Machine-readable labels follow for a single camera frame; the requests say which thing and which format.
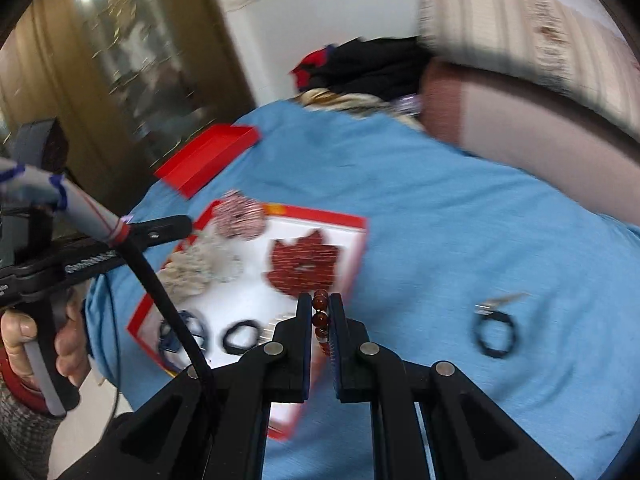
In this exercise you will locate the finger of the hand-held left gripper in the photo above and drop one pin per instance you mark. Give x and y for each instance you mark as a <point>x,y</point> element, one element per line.
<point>160,230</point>

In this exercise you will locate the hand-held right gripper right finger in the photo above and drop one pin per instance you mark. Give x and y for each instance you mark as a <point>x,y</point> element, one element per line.
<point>337,320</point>

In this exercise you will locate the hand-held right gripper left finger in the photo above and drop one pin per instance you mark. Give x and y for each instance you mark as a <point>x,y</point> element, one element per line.
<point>302,320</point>

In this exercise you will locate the cream dotted scrunchie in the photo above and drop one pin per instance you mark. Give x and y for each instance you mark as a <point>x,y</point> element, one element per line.
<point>185,270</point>

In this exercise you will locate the red box with white inside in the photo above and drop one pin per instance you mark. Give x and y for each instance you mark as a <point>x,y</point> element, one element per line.
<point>250,300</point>

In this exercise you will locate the red polka dot scrunchie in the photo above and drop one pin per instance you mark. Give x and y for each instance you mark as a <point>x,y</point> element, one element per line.
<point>300,260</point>

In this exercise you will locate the red plaid scrunchie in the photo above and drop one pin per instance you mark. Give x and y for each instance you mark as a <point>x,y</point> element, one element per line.
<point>239,215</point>

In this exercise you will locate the navy striped scrunchie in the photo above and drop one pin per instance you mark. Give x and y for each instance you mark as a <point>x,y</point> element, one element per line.
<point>172,342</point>

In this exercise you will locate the person's left forearm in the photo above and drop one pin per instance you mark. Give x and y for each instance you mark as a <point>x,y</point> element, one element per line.
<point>25,435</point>

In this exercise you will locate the person's left hand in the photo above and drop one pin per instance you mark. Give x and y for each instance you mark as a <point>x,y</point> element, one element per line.
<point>17,340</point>

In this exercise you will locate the red box lid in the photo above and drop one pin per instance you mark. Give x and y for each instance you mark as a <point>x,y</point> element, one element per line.
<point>205,160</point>

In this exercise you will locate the blue blanket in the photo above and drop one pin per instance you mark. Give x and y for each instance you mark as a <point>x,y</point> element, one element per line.
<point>450,240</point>

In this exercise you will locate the silver hair clip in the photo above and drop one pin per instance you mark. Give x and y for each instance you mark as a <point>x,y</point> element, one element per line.
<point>502,302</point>

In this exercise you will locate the wooden cabinet with glass door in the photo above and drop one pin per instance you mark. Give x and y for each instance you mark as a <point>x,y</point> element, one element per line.
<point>50,60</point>

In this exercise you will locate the beige patterned cloth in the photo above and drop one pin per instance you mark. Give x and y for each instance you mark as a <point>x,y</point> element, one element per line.
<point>345,102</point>

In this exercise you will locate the pile of dark clothes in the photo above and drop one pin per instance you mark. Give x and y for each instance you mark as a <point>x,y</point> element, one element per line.
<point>365,65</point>

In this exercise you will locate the striped floral cushion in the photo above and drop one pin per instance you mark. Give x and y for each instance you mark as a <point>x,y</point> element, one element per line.
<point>525,30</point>

